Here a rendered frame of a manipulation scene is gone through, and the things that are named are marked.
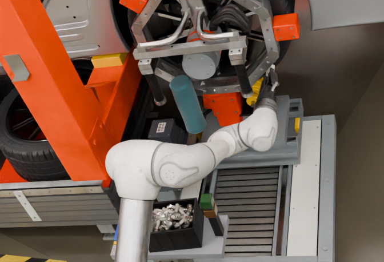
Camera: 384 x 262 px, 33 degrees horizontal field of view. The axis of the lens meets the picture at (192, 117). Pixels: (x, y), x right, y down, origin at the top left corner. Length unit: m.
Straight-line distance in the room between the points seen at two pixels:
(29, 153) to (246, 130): 1.06
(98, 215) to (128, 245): 1.01
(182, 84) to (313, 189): 0.78
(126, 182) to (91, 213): 1.03
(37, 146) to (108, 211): 0.43
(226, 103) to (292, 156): 0.44
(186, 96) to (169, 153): 0.70
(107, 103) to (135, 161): 0.79
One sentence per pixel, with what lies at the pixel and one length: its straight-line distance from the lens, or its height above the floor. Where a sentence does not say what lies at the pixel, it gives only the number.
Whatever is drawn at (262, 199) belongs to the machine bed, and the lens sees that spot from 2.90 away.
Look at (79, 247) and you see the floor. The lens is 3.14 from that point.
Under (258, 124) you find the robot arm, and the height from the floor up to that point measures 0.69.
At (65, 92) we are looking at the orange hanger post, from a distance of 2.32.
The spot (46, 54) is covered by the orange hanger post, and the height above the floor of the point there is 1.14.
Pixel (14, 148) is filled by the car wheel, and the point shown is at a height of 0.50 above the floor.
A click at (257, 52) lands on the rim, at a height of 0.68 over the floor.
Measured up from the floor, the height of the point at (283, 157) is 0.14.
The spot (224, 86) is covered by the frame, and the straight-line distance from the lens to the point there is 2.62.
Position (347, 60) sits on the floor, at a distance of 3.58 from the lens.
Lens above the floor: 2.28
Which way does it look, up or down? 41 degrees down
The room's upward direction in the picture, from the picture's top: 21 degrees counter-clockwise
